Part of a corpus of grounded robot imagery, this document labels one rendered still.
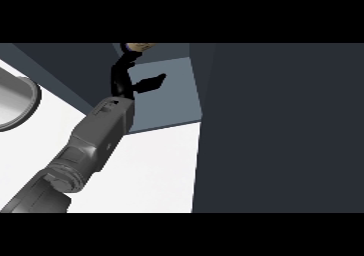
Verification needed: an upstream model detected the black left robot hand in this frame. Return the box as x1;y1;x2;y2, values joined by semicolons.
110;43;169;100

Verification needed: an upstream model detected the dark grey open cabinet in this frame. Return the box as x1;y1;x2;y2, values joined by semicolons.
0;43;204;136

